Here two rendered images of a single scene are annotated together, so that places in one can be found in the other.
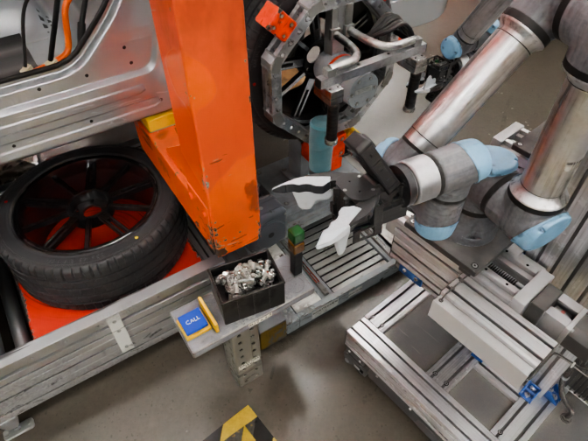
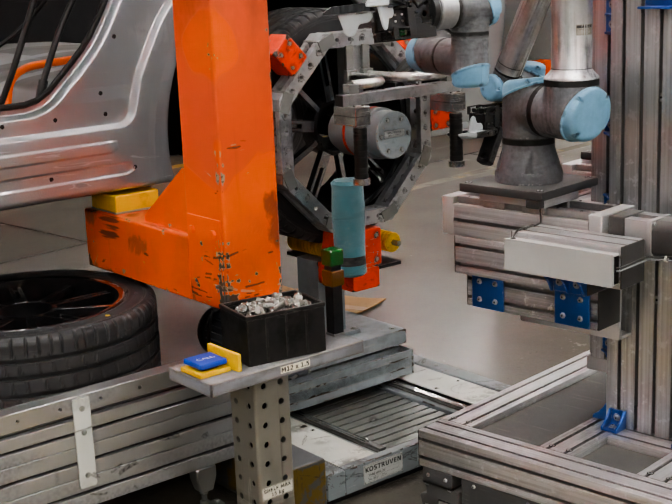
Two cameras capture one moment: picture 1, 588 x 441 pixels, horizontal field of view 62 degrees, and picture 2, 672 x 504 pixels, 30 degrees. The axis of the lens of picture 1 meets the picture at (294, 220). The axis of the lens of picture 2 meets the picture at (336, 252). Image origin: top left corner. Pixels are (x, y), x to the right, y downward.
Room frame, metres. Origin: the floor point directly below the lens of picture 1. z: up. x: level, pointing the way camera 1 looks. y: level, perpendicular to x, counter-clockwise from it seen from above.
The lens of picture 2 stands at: (-1.85, 0.27, 1.34)
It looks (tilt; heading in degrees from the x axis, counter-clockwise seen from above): 14 degrees down; 354
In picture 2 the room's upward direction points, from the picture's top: 2 degrees counter-clockwise
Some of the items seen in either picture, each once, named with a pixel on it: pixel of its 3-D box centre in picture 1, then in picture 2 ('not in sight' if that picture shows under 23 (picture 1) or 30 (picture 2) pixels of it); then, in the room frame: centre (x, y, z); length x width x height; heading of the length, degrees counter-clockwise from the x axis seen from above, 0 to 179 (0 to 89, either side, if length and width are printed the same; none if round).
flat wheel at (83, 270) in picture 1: (96, 220); (28, 345); (1.27, 0.75, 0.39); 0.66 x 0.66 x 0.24
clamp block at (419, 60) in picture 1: (411, 59); (447, 100); (1.50, -0.39, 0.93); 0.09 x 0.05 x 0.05; 33
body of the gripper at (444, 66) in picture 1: (442, 69); (489, 120); (1.56, -0.52, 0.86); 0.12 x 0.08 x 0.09; 126
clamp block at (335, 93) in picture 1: (328, 90); (351, 114); (1.31, -0.11, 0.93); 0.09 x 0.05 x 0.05; 33
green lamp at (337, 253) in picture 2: (296, 234); (332, 256); (0.98, -0.01, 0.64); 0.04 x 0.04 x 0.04; 33
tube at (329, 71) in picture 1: (332, 41); (350, 69); (1.42, -0.12, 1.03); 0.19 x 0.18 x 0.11; 33
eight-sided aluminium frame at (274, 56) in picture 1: (332, 68); (352, 129); (1.58, -0.14, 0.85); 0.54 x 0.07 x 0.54; 123
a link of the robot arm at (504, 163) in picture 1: (486, 178); (530, 105); (0.85, -0.45, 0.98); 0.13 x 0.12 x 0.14; 26
